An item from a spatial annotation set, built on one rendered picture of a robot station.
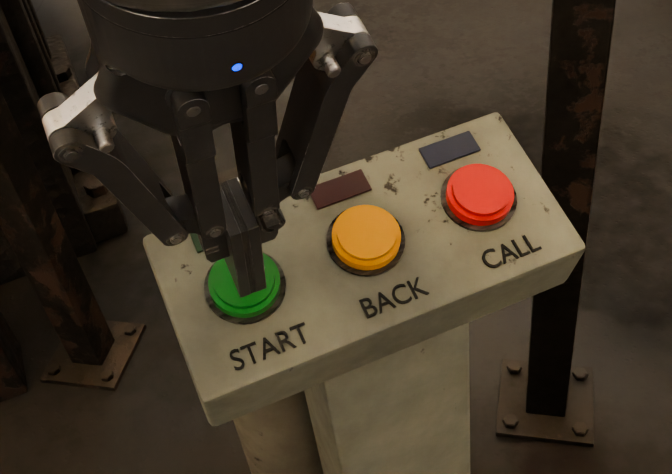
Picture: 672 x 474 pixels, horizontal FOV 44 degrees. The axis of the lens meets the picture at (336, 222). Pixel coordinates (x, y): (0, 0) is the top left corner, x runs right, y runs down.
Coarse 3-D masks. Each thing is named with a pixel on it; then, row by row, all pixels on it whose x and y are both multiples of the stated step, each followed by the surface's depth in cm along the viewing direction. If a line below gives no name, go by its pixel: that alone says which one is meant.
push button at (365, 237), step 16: (352, 208) 48; (368, 208) 48; (336, 224) 48; (352, 224) 48; (368, 224) 48; (384, 224) 48; (336, 240) 47; (352, 240) 47; (368, 240) 47; (384, 240) 47; (400, 240) 48; (352, 256) 47; (368, 256) 47; (384, 256) 47
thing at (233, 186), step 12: (228, 180) 40; (228, 192) 39; (240, 192) 39; (240, 204) 39; (240, 216) 39; (252, 216) 39; (252, 228) 38; (252, 240) 39; (252, 252) 40; (252, 264) 42; (252, 276) 43; (264, 276) 43; (264, 288) 44
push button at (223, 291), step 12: (216, 264) 46; (264, 264) 46; (216, 276) 46; (228, 276) 46; (276, 276) 46; (216, 288) 45; (228, 288) 45; (276, 288) 46; (216, 300) 45; (228, 300) 45; (240, 300) 45; (252, 300) 45; (264, 300) 45; (228, 312) 45; (240, 312) 45; (252, 312) 45
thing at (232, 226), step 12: (228, 204) 39; (228, 216) 39; (228, 228) 38; (240, 228) 38; (228, 240) 39; (240, 240) 39; (240, 252) 40; (228, 264) 44; (240, 264) 41; (240, 276) 42; (240, 288) 43; (252, 288) 44
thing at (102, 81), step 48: (96, 0) 23; (288, 0) 24; (96, 48) 26; (144, 48) 24; (192, 48) 24; (240, 48) 24; (288, 48) 26; (96, 96) 28; (144, 96) 28; (240, 96) 31
